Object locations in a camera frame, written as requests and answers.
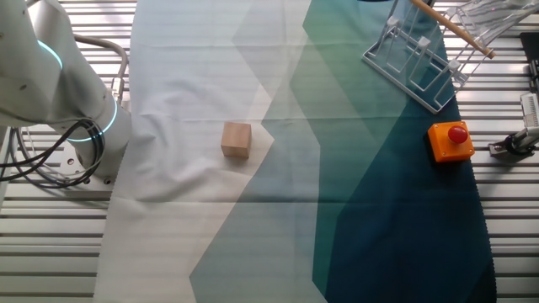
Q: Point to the orange emergency stop button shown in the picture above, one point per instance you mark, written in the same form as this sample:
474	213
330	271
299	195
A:
448	145

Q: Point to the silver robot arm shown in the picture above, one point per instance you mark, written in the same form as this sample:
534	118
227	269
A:
50	84

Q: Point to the silver finned camera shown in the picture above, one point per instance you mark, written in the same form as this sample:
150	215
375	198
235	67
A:
530	109

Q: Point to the blue green white tablecloth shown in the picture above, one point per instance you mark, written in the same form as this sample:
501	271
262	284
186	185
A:
189	84

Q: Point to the wooden rack rod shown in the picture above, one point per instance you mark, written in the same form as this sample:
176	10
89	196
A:
452	28

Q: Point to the metal base mounting plate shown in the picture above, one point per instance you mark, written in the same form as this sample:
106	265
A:
69	162

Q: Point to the clear glass mug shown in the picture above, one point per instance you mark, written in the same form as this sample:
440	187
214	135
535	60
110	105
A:
488	17

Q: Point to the wooden cube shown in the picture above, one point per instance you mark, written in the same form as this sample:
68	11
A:
236	141

